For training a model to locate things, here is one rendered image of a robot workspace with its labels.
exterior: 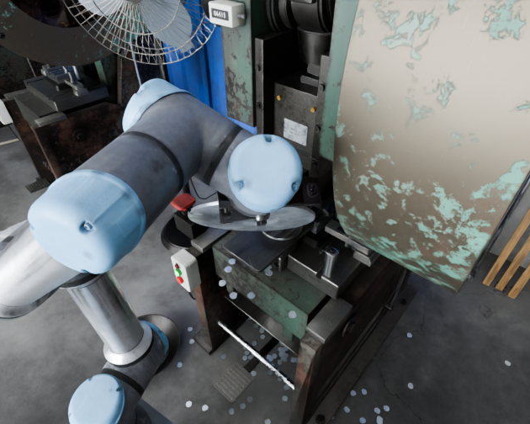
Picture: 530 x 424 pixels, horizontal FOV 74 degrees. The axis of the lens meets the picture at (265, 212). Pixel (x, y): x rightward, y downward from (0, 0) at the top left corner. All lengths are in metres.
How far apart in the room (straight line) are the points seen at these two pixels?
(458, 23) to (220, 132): 0.22
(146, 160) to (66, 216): 0.08
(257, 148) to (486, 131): 0.19
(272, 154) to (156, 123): 0.11
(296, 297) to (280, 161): 0.72
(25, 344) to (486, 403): 1.97
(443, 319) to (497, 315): 0.27
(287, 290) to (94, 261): 0.80
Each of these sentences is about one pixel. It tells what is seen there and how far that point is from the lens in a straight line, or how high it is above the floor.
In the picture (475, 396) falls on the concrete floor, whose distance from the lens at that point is 1.80.
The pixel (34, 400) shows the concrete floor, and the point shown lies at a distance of 1.83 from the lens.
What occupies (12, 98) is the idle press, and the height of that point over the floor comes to 0.63.
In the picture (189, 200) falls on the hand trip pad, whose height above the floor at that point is 0.76.
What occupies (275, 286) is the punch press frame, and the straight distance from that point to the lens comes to 1.05.
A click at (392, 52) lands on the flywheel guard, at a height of 1.39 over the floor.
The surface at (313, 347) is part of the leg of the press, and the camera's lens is 0.99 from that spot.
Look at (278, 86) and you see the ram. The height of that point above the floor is 1.16.
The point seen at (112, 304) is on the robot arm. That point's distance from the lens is 0.81.
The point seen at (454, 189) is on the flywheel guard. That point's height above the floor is 1.28.
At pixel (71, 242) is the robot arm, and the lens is 0.29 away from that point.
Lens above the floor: 1.48
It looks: 41 degrees down
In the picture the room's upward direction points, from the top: straight up
